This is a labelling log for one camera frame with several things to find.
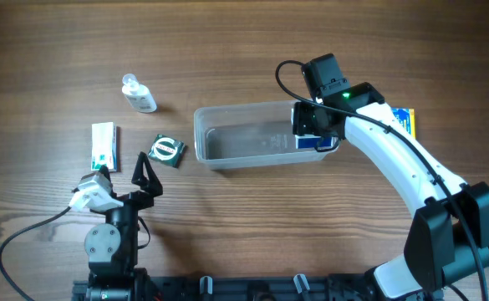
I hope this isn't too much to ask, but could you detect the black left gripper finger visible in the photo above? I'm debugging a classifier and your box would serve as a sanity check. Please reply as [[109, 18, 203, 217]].
[[98, 165, 113, 193], [131, 151, 163, 196]]

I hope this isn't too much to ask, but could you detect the white blue medicine box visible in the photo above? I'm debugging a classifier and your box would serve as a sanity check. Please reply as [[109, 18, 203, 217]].
[[295, 135, 339, 152]]

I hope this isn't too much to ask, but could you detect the white green medicine box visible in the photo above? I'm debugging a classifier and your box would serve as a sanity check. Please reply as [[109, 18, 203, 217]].
[[90, 122, 118, 172]]

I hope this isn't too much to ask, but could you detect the blue yellow VapoDrops box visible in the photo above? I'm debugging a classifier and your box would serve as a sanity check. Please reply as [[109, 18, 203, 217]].
[[391, 108, 416, 138]]

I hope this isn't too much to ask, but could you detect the clear plastic container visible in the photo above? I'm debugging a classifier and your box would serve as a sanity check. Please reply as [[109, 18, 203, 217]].
[[194, 100, 327, 170]]

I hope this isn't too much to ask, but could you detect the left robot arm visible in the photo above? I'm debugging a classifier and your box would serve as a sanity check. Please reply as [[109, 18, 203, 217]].
[[80, 152, 163, 301]]

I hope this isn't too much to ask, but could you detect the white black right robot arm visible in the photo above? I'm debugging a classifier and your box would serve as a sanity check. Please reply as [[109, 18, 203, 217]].
[[292, 54, 489, 300]]

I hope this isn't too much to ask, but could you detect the dark green square sachet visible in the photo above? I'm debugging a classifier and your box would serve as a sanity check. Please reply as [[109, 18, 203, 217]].
[[148, 134, 186, 168]]

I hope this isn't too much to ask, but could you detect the white lotion bottle clear cap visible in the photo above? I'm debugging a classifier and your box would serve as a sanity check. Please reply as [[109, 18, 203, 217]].
[[122, 74, 157, 113]]

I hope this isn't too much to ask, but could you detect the black left camera cable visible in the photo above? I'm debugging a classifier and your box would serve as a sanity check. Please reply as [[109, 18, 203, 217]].
[[0, 206, 73, 301]]

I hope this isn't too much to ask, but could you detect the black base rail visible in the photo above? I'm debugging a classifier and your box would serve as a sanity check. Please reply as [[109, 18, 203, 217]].
[[72, 273, 377, 301]]

